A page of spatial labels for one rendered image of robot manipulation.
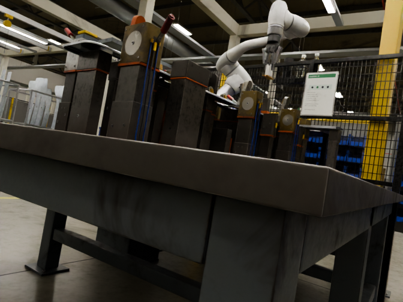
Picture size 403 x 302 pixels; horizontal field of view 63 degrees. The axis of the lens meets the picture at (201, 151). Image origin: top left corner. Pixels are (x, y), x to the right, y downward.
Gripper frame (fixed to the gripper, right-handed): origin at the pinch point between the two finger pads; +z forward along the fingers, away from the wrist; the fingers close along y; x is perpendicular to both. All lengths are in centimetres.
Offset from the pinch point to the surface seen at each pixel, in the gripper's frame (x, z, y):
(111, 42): 87, 14, 29
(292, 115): 8.9, 28.2, -23.0
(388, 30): -57, -42, -47
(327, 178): 142, 60, -90
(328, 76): -54, -12, -15
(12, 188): 143, 70, -39
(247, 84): 43, 21, -15
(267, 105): -28.4, 14.2, 13.9
